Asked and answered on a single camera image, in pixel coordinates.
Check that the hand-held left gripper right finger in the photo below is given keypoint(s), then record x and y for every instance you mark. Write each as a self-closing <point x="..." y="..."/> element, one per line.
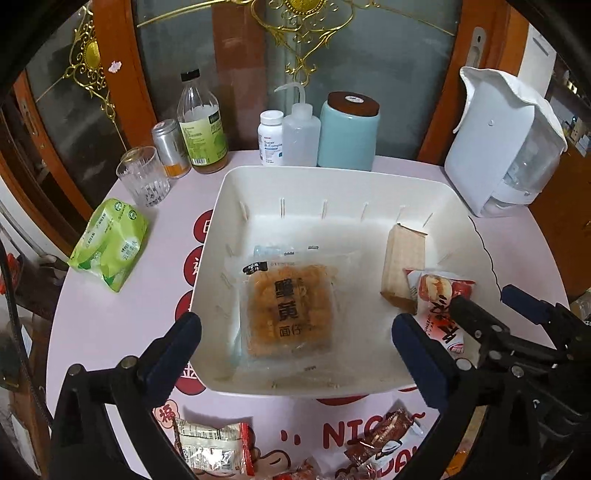
<point x="411" y="346"/>

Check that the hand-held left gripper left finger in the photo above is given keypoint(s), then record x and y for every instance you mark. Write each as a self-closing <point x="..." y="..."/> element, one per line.
<point x="182" y="341"/>

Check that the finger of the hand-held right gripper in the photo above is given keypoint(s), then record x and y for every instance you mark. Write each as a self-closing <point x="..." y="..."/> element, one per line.
<point x="480" y="327"/>
<point x="531" y="309"/>

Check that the red white snack packet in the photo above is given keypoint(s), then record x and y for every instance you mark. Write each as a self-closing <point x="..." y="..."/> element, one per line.
<point x="434" y="295"/>

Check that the brown red snack packet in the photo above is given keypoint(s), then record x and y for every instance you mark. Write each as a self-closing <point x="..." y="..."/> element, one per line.
<point x="383" y="438"/>

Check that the white plastic bin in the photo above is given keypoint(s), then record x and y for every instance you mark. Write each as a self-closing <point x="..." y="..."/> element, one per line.
<point x="323" y="226"/>

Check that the beige wafer packet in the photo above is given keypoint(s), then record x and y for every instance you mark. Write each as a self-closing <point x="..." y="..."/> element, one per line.
<point x="401" y="263"/>

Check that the white red-edged snack packet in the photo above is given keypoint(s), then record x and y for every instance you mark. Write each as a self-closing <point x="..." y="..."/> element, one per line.
<point x="207" y="443"/>

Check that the clear orange pastry packet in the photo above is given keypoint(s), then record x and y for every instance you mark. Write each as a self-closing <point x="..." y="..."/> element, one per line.
<point x="288" y="314"/>

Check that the green tissue pack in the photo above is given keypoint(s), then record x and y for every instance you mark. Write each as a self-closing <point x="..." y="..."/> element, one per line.
<point x="108" y="240"/>

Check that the clear ribbed glass tumbler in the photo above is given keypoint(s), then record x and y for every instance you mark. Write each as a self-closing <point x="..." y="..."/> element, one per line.
<point x="143" y="180"/>

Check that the white electric kettle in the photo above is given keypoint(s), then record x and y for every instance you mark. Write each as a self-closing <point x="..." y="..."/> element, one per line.
<point x="485" y="138"/>

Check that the wooden shelf unit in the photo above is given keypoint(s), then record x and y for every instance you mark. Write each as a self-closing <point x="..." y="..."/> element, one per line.
<point x="577" y="124"/>

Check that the silver metal can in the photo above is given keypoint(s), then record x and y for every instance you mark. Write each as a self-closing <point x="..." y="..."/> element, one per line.
<point x="168" y="143"/>

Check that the glass bottle green label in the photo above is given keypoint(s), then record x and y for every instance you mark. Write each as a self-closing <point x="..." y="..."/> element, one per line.
<point x="203" y="134"/>

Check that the light blue canister brown lid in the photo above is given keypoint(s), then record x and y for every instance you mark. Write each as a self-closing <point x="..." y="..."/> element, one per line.
<point x="346" y="138"/>

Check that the white pill bottle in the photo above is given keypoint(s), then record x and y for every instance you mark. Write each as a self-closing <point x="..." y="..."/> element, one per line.
<point x="271" y="143"/>

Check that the translucent squeeze wash bottle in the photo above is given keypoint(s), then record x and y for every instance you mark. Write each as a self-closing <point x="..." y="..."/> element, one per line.
<point x="300" y="138"/>

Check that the pink flower sticker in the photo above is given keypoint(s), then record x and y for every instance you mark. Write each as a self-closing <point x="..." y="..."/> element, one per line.
<point x="114" y="66"/>

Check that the small gold door ornament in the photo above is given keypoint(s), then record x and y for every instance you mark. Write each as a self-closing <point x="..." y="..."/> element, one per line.
<point x="90" y="55"/>

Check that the large gold door ornament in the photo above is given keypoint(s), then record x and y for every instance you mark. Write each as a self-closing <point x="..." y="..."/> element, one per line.
<point x="295" y="7"/>

